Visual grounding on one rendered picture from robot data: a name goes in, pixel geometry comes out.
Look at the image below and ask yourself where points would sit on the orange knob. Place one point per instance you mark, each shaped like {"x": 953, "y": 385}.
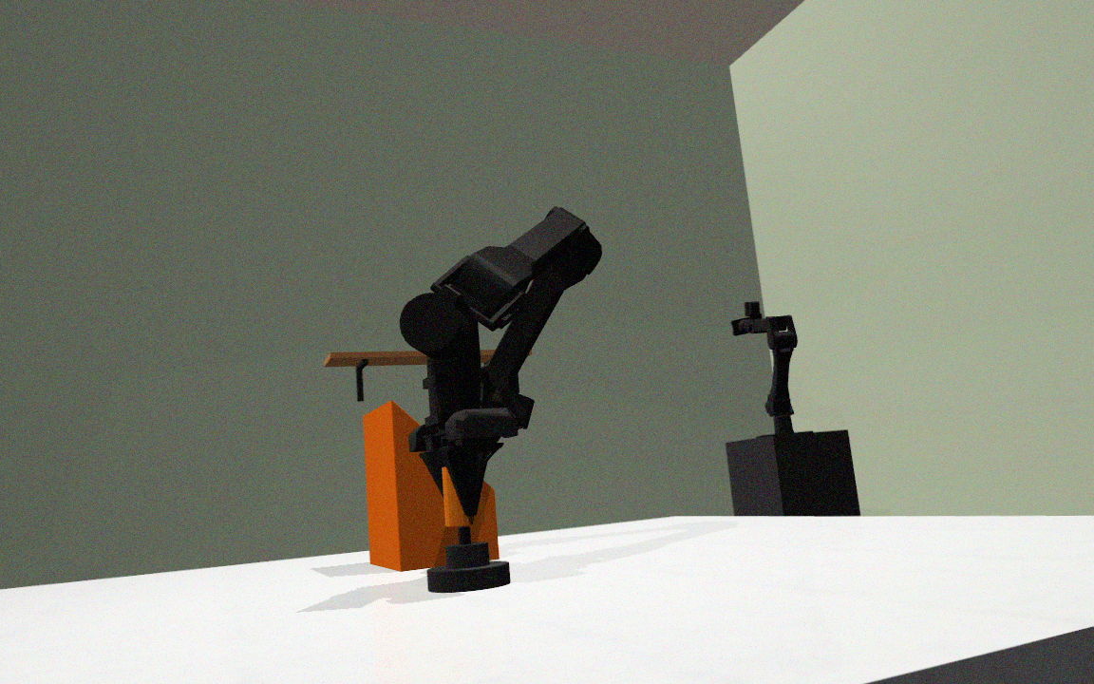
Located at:
{"x": 453, "y": 513}

